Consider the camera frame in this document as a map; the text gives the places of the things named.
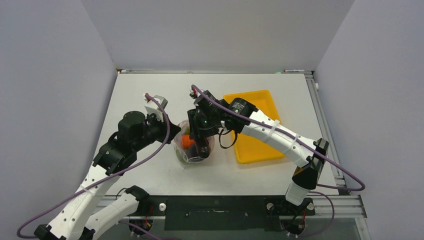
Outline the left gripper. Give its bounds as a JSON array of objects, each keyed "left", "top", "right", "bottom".
[{"left": 132, "top": 110, "right": 181, "bottom": 152}]

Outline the purple toy eggplant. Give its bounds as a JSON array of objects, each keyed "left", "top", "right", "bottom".
[{"left": 185, "top": 145, "right": 204, "bottom": 163}]

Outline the orange toy pumpkin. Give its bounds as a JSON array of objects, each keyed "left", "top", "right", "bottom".
[{"left": 181, "top": 134, "right": 195, "bottom": 150}]

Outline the clear zip top bag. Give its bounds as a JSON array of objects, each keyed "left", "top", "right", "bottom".
[{"left": 172, "top": 119, "right": 206, "bottom": 164}]

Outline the green toy cabbage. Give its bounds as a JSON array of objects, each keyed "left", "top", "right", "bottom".
[{"left": 175, "top": 149, "right": 187, "bottom": 163}]

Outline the yellow plastic tray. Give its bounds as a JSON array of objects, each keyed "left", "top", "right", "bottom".
[{"left": 223, "top": 89, "right": 285, "bottom": 164}]

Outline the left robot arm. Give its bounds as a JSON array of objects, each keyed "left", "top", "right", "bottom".
[{"left": 34, "top": 110, "right": 181, "bottom": 240}]

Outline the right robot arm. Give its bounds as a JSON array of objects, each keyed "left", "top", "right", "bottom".
[{"left": 187, "top": 88, "right": 329, "bottom": 214}]

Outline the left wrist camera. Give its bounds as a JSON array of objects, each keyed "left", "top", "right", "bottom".
[{"left": 144, "top": 95, "right": 168, "bottom": 122}]

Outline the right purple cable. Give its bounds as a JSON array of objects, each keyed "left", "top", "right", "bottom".
[{"left": 191, "top": 84, "right": 367, "bottom": 238}]

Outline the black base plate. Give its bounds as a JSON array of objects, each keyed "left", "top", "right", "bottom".
[{"left": 130, "top": 195, "right": 316, "bottom": 232}]

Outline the aluminium frame rail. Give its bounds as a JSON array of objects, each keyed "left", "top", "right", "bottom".
[{"left": 117, "top": 68, "right": 368, "bottom": 220}]

